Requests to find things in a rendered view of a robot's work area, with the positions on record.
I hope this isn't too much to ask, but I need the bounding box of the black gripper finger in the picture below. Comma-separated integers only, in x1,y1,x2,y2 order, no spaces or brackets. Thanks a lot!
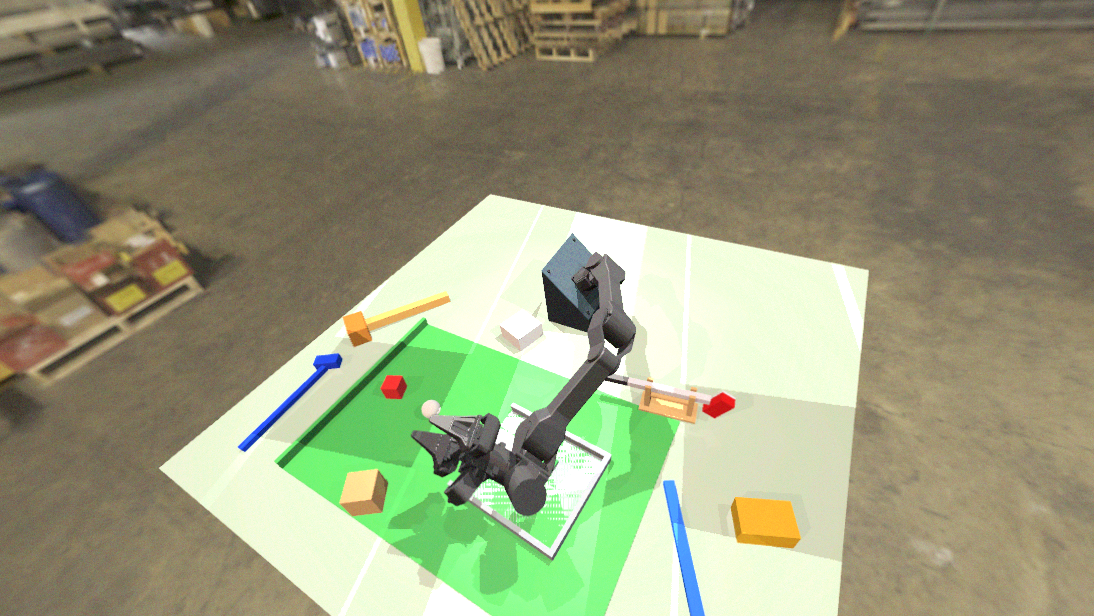
411,430,452,469
429,414,482,453

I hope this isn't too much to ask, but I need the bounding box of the brown cube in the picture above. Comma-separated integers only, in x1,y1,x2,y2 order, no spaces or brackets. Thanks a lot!
340,469,388,516

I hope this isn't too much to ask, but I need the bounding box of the red cube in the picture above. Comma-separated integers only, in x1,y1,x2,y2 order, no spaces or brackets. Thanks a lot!
381,375,408,399

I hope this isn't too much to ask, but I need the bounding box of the white golf ball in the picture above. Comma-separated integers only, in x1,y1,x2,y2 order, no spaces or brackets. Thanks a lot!
422,400,441,419

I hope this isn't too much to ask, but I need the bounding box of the green flat mat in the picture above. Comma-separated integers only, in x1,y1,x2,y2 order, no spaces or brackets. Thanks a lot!
283,324,680,616

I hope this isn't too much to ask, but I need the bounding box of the blue golf putter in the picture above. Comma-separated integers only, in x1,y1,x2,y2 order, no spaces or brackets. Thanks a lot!
237,353,342,452

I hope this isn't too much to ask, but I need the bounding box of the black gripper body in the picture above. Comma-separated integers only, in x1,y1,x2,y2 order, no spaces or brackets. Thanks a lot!
434,412,510,480

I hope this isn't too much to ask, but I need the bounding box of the blue flat bar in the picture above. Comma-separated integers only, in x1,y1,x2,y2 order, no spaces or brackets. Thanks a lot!
662,481,705,616

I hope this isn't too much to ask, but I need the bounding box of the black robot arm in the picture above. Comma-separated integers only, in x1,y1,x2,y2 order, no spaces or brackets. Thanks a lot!
444,252,636,516

